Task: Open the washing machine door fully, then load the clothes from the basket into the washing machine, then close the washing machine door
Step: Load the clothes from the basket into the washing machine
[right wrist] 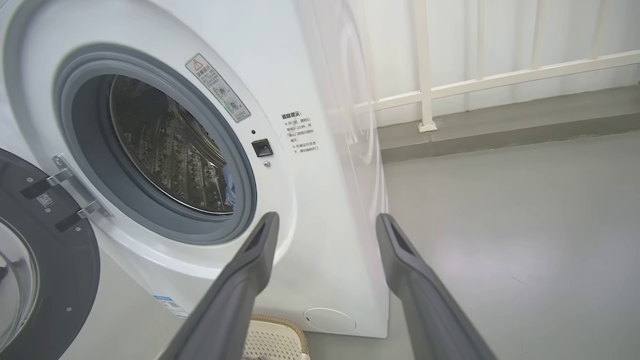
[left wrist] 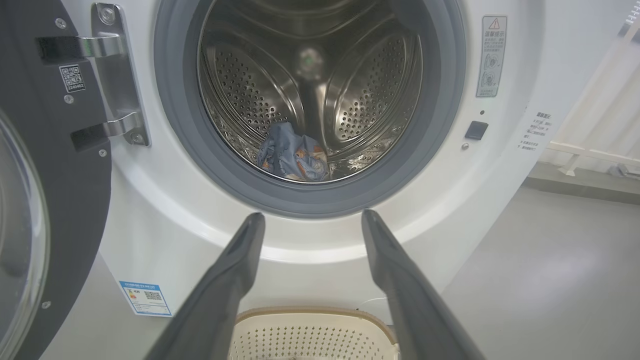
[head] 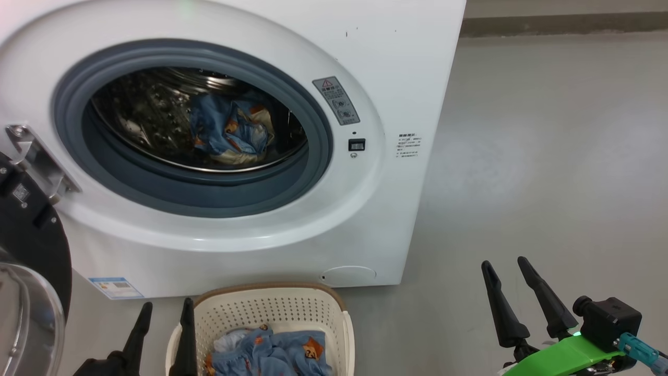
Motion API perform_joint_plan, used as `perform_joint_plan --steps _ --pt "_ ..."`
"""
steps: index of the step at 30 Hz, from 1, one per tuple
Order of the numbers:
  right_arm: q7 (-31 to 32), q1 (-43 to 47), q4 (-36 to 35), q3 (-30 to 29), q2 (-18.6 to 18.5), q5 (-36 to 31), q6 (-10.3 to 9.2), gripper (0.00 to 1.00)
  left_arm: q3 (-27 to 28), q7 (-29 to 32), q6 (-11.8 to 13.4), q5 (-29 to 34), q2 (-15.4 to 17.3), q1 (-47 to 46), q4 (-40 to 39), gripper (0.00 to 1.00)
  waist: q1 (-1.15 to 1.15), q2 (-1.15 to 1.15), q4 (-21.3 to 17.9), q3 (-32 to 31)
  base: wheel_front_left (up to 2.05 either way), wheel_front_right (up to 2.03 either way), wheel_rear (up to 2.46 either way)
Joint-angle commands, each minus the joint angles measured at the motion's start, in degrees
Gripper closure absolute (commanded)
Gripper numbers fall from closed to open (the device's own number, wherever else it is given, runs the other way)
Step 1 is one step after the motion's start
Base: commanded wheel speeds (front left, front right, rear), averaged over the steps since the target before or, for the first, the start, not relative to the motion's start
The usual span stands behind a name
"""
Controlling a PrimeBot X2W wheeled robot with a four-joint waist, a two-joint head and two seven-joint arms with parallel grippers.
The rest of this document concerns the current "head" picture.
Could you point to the round dark glass washer door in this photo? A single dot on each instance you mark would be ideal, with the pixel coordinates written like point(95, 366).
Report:
point(31, 240)

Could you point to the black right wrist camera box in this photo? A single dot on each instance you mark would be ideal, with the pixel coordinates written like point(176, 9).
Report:
point(610, 321)

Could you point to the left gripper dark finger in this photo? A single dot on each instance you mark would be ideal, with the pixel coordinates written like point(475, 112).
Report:
point(185, 350)
point(136, 350)

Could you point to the blue white energy label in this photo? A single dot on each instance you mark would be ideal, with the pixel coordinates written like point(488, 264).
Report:
point(117, 288)

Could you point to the cream perforated laundry basket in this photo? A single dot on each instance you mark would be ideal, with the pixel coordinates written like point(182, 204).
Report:
point(271, 308)

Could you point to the blue bear print garment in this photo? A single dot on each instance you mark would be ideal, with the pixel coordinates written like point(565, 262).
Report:
point(224, 125)
point(282, 355)

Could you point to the grey warning label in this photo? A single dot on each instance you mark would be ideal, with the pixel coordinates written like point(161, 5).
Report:
point(336, 101)

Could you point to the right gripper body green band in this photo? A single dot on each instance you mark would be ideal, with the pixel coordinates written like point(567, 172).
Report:
point(563, 357)

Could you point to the metal door hinge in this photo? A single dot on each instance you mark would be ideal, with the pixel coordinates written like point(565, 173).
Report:
point(42, 162)

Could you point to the small printed text label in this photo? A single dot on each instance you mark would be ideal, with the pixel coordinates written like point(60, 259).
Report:
point(409, 145)

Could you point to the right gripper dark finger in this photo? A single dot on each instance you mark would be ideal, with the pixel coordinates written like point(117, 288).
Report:
point(553, 310)
point(503, 318)

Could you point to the white front-load washing machine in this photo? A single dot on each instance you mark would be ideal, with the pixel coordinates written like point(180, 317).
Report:
point(407, 78)

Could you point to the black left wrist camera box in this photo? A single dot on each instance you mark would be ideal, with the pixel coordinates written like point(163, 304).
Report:
point(99, 368)

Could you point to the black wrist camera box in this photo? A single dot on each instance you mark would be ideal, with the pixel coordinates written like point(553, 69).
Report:
point(610, 321)
point(99, 368)

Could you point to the stainless steel washer drum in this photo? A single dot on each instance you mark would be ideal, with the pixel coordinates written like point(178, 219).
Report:
point(146, 115)

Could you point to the round white filter cover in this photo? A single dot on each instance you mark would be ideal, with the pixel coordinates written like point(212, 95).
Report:
point(349, 275)

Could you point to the black door latch socket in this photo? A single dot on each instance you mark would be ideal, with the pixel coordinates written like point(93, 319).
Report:
point(357, 144)

